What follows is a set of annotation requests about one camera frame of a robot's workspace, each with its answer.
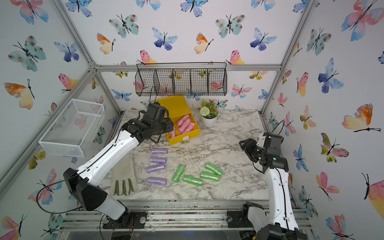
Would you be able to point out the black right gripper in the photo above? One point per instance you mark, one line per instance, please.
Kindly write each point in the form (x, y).
(249, 147)

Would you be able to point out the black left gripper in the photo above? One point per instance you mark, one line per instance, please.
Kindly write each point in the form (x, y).
(168, 126)

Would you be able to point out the pink trash bag roll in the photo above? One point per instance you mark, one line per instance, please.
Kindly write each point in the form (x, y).
(182, 120)
(189, 128)
(184, 125)
(172, 133)

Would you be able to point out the yellow plastic drawer unit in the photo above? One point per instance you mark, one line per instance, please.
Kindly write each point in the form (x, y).
(178, 107)

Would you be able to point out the purple trash bag roll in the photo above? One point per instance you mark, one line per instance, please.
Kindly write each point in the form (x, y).
(155, 168)
(158, 160)
(160, 151)
(154, 181)

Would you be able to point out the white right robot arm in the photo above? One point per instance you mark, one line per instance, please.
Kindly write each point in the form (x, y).
(281, 223)

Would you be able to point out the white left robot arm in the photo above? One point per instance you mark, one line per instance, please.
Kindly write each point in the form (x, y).
(83, 183)

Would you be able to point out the green trash bag roll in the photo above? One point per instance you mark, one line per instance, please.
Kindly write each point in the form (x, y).
(193, 181)
(214, 169)
(210, 176)
(178, 174)

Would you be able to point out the green plant in white pot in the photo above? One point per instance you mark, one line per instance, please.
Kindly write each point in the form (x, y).
(209, 113)

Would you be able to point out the white green work glove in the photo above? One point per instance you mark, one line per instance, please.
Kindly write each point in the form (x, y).
(124, 181)

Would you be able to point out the black wire wall basket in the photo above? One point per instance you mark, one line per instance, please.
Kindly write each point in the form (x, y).
(181, 79)

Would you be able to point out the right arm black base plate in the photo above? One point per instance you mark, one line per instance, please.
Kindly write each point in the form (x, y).
(238, 219)

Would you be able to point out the white mesh wall basket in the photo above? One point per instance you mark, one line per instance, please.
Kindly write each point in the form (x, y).
(72, 130)

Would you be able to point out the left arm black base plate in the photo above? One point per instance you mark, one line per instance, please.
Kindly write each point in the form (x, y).
(129, 221)

